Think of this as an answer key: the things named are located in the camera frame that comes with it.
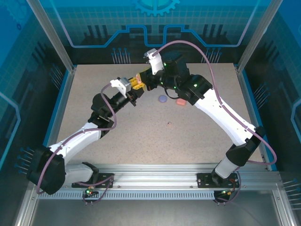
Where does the left small LED circuit board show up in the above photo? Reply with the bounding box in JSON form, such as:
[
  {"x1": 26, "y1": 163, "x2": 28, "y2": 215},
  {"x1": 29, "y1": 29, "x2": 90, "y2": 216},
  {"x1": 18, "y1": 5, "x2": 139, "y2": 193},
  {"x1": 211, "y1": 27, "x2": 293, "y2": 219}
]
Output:
[{"x1": 84, "y1": 185, "x2": 98, "y2": 198}]

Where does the small led circuit board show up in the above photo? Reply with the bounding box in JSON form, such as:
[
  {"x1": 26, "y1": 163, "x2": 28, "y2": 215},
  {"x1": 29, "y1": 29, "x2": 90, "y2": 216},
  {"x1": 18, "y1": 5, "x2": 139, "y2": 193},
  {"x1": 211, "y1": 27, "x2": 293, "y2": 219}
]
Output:
[
  {"x1": 84, "y1": 185, "x2": 98, "y2": 198},
  {"x1": 220, "y1": 188, "x2": 236, "y2": 197}
]

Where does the right small LED circuit board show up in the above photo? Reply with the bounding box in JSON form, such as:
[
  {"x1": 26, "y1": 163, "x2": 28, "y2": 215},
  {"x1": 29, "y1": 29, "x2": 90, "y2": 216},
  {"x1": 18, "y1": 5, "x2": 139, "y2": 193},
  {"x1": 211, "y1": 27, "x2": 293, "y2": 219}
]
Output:
[{"x1": 220, "y1": 188, "x2": 236, "y2": 197}]

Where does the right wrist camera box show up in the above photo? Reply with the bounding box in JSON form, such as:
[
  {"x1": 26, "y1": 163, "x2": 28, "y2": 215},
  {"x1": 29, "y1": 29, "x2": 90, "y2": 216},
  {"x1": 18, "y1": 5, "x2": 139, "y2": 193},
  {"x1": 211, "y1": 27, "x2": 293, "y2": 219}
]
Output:
[{"x1": 143, "y1": 48, "x2": 165, "y2": 76}]

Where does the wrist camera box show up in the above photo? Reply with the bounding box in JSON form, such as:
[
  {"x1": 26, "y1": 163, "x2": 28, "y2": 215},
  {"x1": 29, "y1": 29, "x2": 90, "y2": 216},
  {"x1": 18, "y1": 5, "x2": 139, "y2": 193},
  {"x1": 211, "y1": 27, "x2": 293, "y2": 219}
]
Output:
[
  {"x1": 143, "y1": 48, "x2": 165, "y2": 76},
  {"x1": 110, "y1": 77, "x2": 133, "y2": 95}
]

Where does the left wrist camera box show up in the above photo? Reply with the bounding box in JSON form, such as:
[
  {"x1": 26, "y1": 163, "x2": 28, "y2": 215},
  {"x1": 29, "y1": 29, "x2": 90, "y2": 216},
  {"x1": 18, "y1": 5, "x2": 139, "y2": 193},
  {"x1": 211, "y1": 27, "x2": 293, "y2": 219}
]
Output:
[{"x1": 110, "y1": 77, "x2": 133, "y2": 95}]

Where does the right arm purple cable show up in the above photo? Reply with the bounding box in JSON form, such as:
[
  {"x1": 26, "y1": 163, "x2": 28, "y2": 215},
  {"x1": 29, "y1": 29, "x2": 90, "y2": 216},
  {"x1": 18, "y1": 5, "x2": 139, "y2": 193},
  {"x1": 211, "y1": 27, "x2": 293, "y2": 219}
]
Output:
[{"x1": 152, "y1": 40, "x2": 277, "y2": 204}]

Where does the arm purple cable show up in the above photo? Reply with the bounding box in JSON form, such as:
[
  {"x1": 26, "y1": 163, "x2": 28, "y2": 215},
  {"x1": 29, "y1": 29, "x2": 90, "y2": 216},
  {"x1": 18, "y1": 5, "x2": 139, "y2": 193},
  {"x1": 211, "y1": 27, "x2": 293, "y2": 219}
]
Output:
[
  {"x1": 152, "y1": 40, "x2": 277, "y2": 204},
  {"x1": 36, "y1": 83, "x2": 118, "y2": 206}
]

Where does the left aluminium side rail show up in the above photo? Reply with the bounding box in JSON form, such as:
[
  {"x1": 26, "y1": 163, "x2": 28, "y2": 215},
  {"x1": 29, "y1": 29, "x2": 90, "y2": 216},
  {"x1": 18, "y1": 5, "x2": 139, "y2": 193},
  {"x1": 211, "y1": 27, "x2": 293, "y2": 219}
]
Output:
[{"x1": 39, "y1": 65, "x2": 78, "y2": 171}]

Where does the aluminium side rail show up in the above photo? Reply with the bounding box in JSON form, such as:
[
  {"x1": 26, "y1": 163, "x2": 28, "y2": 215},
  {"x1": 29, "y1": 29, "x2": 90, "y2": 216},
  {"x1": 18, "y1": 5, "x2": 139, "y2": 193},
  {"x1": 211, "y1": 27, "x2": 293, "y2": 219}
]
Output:
[
  {"x1": 39, "y1": 65, "x2": 78, "y2": 171},
  {"x1": 235, "y1": 65, "x2": 278, "y2": 171}
]

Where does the right aluminium side rail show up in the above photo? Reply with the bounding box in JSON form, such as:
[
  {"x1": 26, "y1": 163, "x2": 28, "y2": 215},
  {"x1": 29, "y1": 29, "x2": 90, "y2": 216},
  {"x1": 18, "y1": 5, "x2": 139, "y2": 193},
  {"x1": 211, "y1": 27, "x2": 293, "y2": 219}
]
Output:
[{"x1": 235, "y1": 65, "x2": 278, "y2": 171}]

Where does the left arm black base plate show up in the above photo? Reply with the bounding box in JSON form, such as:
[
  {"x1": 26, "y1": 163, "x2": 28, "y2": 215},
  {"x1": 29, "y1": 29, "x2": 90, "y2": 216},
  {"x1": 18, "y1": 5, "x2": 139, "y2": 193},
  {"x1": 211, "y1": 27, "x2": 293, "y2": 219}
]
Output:
[{"x1": 90, "y1": 172, "x2": 115, "y2": 188}]

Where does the aluminium mounting rail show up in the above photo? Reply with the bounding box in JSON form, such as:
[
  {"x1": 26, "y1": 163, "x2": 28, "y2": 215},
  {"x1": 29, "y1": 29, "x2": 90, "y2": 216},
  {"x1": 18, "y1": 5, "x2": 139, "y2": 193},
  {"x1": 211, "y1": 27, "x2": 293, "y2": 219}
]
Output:
[{"x1": 30, "y1": 164, "x2": 282, "y2": 189}]

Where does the left aluminium frame post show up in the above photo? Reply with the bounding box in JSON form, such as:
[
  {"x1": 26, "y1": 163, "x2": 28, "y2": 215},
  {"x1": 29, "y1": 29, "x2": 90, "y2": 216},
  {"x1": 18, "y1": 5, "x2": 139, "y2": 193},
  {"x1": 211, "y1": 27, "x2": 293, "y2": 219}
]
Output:
[{"x1": 26, "y1": 0, "x2": 77, "y2": 73}]

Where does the aluminium frame post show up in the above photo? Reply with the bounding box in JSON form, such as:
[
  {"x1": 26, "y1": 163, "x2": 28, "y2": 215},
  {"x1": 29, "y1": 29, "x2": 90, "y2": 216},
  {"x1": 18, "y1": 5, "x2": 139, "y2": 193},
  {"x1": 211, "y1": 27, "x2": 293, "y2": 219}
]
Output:
[
  {"x1": 26, "y1": 0, "x2": 77, "y2": 73},
  {"x1": 236, "y1": 0, "x2": 284, "y2": 73}
]

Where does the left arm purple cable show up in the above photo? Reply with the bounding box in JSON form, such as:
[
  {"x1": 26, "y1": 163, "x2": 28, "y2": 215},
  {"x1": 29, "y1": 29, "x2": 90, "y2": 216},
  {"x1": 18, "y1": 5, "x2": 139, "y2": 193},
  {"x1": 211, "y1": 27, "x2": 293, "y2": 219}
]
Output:
[{"x1": 36, "y1": 83, "x2": 118, "y2": 206}]

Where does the right aluminium frame post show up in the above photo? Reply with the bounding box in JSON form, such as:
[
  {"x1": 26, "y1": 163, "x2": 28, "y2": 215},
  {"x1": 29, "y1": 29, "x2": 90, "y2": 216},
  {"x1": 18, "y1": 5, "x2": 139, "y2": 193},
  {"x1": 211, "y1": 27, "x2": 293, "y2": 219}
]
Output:
[{"x1": 236, "y1": 0, "x2": 284, "y2": 73}]

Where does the slotted metal cable duct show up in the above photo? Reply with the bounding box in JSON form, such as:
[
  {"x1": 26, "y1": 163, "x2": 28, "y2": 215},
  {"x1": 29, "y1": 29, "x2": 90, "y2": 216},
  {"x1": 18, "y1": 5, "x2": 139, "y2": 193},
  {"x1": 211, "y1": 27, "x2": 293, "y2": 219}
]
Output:
[{"x1": 54, "y1": 191, "x2": 216, "y2": 201}]

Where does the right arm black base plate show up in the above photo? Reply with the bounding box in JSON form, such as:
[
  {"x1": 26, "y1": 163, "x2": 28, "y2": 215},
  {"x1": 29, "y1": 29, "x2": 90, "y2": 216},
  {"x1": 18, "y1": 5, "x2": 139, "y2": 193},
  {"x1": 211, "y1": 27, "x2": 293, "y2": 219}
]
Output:
[{"x1": 197, "y1": 172, "x2": 240, "y2": 188}]

